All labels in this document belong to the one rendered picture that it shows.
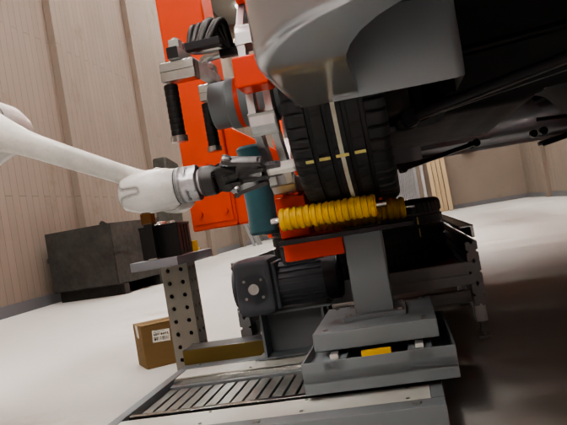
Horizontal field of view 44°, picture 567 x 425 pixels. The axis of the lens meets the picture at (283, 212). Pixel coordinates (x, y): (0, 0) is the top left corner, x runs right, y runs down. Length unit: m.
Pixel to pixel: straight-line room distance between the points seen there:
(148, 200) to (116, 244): 6.07
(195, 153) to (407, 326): 1.05
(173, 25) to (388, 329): 1.33
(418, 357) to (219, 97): 0.84
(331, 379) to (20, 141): 0.97
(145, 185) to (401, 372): 0.75
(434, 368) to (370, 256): 0.35
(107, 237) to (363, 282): 6.08
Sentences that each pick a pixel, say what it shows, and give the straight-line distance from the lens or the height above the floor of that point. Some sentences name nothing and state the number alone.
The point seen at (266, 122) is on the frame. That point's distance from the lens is 1.65.
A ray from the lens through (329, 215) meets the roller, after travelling 1.74.
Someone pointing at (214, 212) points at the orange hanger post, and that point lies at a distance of 2.38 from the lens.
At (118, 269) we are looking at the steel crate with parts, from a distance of 7.77.
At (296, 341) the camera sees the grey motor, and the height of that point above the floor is 0.11.
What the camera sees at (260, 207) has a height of 0.56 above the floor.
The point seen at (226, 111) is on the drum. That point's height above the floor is 0.82.
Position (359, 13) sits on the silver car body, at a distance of 0.98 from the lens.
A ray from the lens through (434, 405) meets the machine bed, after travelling 1.54.
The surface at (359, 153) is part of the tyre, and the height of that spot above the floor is 0.63.
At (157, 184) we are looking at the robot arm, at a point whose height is 0.65.
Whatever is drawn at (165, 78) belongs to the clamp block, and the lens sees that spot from 1.81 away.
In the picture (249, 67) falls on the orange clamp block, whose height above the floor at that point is 0.85.
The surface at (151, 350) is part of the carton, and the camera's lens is 2.97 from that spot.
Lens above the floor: 0.51
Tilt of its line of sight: 1 degrees up
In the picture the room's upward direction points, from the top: 10 degrees counter-clockwise
